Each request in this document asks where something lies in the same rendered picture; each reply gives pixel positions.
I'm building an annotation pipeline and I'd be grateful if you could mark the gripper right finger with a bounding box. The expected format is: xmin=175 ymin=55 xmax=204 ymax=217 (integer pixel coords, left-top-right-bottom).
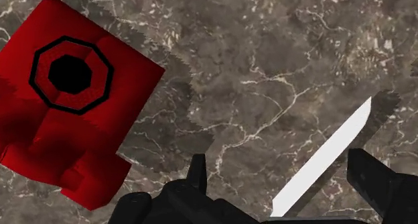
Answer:
xmin=346 ymin=148 xmax=418 ymax=224

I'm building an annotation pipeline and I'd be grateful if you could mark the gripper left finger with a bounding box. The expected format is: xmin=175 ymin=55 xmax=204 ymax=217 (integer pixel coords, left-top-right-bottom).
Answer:
xmin=108 ymin=153 xmax=262 ymax=224

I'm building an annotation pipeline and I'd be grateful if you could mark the white knife blade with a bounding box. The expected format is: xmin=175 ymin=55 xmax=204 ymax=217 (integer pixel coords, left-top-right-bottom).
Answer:
xmin=270 ymin=97 xmax=372 ymax=217

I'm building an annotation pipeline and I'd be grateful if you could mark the red boxy appliance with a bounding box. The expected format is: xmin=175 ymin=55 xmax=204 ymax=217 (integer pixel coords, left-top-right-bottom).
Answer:
xmin=0 ymin=0 xmax=165 ymax=212

